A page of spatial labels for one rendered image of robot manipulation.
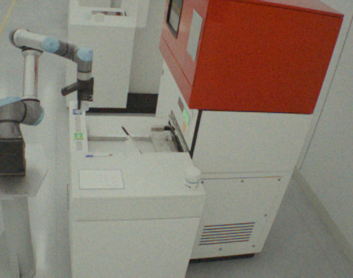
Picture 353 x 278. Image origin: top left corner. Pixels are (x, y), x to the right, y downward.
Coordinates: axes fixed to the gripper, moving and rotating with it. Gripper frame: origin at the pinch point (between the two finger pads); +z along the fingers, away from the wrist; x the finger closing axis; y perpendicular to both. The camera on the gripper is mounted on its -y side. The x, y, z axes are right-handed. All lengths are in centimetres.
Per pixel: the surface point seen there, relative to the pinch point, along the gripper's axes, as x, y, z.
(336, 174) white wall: 28, 207, 68
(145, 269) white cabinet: -50, 35, 67
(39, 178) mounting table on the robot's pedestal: -18.3, -20.2, 28.6
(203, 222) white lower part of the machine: -16, 77, 67
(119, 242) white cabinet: -50, 19, 44
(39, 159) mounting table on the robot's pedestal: -2.1, -20.8, 28.7
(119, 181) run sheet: -39.5, 18.7, 13.8
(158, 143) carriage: 6, 47, 23
